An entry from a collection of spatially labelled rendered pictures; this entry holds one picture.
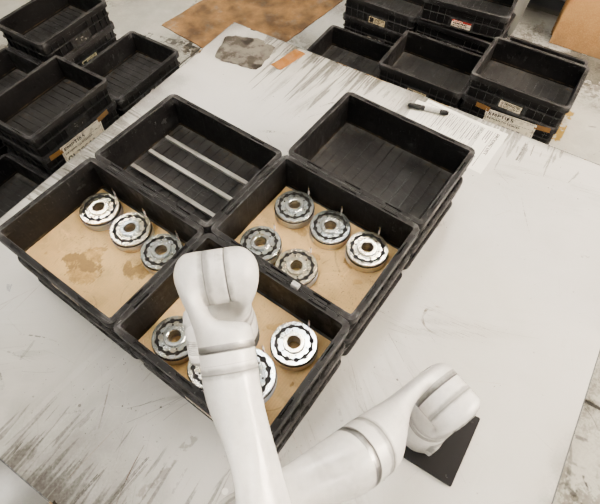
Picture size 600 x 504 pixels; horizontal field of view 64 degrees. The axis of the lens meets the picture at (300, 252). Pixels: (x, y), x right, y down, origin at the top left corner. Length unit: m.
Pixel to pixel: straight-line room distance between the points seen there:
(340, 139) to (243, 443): 1.04
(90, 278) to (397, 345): 0.77
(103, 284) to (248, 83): 0.95
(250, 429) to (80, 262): 0.81
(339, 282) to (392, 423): 0.48
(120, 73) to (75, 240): 1.35
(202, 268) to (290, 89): 1.29
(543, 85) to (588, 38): 1.23
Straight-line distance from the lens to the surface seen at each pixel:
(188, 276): 0.59
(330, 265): 1.18
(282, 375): 1.06
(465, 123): 1.77
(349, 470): 0.71
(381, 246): 1.19
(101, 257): 1.28
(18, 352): 1.40
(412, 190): 1.35
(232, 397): 0.58
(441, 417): 0.87
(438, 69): 2.52
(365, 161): 1.39
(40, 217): 1.35
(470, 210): 1.52
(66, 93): 2.34
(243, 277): 0.58
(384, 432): 0.75
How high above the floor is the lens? 1.84
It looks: 58 degrees down
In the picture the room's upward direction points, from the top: straight up
